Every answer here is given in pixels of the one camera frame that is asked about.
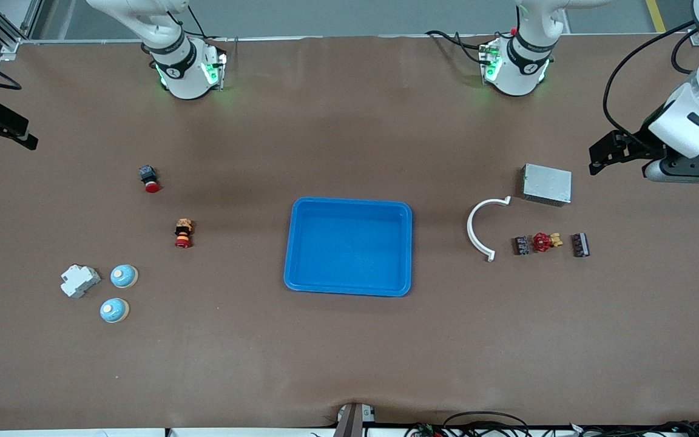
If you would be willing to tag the dark cylindrical capacitor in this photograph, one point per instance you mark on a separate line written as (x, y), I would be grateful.
(580, 245)
(520, 246)

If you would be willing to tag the blue dome bell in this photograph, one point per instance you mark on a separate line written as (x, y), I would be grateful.
(114, 310)
(124, 276)

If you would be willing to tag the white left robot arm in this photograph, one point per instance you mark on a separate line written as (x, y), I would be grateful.
(522, 60)

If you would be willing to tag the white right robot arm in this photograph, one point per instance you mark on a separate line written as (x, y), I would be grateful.
(185, 73)

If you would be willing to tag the silver metal power supply box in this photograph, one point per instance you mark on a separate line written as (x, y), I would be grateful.
(547, 184)

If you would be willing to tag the brass valve with red handwheel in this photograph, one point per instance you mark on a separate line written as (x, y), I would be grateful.
(542, 242)

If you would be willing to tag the black and red emergency button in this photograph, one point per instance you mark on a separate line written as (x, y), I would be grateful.
(150, 182)

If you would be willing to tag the white curved pipe clamp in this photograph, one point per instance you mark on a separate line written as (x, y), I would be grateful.
(471, 233)

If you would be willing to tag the white circuit breaker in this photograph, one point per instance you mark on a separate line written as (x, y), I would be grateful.
(79, 280)

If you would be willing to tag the blue plastic tray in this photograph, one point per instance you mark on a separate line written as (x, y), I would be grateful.
(349, 246)

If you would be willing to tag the aluminium frame post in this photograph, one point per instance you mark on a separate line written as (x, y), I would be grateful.
(10, 47)

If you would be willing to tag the red yellow push button switch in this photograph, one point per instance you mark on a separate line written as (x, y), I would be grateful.
(183, 233)

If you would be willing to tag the metal bracket at table edge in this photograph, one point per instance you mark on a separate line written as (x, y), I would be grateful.
(352, 422)

